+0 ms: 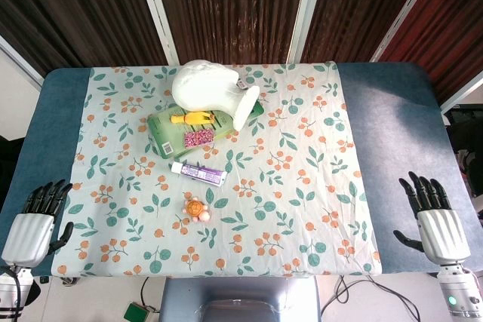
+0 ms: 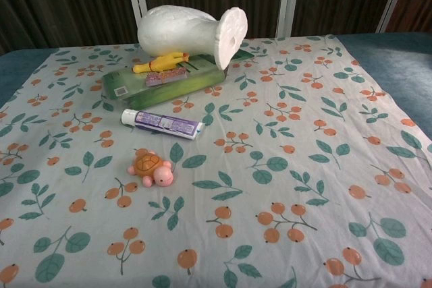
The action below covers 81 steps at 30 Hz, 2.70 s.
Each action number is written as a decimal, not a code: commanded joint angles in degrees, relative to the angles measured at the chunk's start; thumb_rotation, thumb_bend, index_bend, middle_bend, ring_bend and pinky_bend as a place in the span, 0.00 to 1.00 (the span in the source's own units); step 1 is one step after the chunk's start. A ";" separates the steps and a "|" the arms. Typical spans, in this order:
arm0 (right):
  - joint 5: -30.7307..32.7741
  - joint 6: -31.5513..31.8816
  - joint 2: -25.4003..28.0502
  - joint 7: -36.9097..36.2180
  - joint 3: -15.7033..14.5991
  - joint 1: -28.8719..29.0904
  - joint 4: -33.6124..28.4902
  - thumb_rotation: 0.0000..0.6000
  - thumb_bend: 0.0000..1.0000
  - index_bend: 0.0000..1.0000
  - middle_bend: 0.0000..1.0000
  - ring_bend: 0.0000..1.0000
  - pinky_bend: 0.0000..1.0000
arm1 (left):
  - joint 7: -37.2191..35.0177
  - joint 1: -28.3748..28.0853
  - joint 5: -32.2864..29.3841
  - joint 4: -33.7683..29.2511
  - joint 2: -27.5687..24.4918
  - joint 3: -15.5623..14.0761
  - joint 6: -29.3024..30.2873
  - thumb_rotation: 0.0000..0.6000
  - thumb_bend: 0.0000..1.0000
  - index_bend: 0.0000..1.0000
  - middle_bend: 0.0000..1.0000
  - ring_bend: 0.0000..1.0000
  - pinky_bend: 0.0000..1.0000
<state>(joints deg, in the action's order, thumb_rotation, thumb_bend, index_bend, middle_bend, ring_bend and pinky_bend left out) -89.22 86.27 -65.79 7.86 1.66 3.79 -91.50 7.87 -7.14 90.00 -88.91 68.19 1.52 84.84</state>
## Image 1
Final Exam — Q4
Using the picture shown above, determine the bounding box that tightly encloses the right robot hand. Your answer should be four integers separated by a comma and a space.
392, 171, 472, 266

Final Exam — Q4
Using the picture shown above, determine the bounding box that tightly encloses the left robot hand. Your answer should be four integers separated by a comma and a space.
1, 179, 75, 268

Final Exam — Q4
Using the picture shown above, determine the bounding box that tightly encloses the small orange turtle toy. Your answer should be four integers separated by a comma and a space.
183, 192, 211, 223

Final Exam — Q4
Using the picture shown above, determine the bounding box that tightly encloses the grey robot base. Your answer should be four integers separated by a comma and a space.
158, 275, 322, 322

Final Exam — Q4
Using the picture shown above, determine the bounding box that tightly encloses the yellow rubber chicken toy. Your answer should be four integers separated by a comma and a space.
170, 112, 214, 126

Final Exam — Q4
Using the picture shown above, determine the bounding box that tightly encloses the green white floor box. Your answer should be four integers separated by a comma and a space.
124, 302, 160, 322

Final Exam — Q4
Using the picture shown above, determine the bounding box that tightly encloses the purple white toothpaste tube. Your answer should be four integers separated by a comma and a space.
171, 161, 229, 188

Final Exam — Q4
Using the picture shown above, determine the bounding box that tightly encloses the green wet wipes pack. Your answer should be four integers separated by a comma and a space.
146, 100, 265, 161

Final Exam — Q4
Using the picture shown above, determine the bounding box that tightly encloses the pink patterned small packet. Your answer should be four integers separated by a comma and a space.
183, 129, 216, 149

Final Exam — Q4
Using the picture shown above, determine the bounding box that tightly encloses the blue table cover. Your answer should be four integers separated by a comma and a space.
0, 61, 483, 278

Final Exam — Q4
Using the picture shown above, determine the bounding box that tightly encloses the floral printed tablecloth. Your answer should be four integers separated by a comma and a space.
50, 61, 383, 277

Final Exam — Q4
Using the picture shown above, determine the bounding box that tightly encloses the white foam mannequin head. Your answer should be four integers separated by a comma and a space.
171, 60, 261, 131

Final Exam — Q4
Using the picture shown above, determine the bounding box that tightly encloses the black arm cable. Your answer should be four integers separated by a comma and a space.
0, 264, 23, 322

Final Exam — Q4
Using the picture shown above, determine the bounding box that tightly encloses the black floor cable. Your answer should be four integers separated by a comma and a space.
320, 274, 420, 322

